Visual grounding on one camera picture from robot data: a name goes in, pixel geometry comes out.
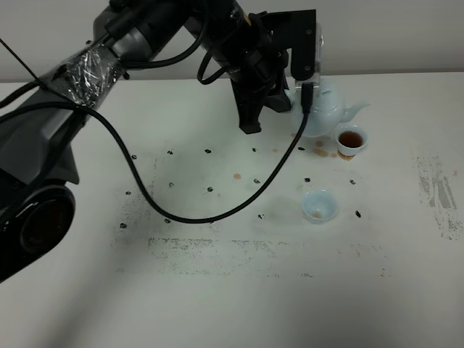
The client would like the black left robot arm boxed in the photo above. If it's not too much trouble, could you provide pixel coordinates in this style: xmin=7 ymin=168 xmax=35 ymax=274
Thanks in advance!
xmin=1 ymin=1 xmax=296 ymax=280

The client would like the black left camera cable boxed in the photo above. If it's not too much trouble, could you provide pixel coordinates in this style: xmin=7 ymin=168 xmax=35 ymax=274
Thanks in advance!
xmin=0 ymin=0 xmax=315 ymax=225

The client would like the near light blue teacup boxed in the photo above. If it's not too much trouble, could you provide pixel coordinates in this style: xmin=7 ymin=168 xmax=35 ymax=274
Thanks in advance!
xmin=302 ymin=189 xmax=339 ymax=224

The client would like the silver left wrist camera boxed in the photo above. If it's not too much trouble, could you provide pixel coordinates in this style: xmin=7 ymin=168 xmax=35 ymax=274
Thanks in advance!
xmin=260 ymin=9 xmax=322 ymax=83

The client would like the light blue porcelain teapot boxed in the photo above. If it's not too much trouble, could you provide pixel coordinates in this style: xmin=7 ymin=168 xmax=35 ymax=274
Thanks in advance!
xmin=285 ymin=78 xmax=369 ymax=138

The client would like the light blue teacup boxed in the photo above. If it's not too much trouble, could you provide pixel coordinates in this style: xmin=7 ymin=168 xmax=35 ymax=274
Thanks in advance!
xmin=334 ymin=124 xmax=368 ymax=158
xmin=302 ymin=189 xmax=339 ymax=224

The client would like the far light blue teacup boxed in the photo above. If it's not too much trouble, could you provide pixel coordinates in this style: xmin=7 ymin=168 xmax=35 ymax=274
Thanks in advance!
xmin=334 ymin=124 xmax=368 ymax=158

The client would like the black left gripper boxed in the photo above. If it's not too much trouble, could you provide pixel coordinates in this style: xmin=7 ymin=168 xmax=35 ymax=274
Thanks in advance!
xmin=202 ymin=7 xmax=291 ymax=134

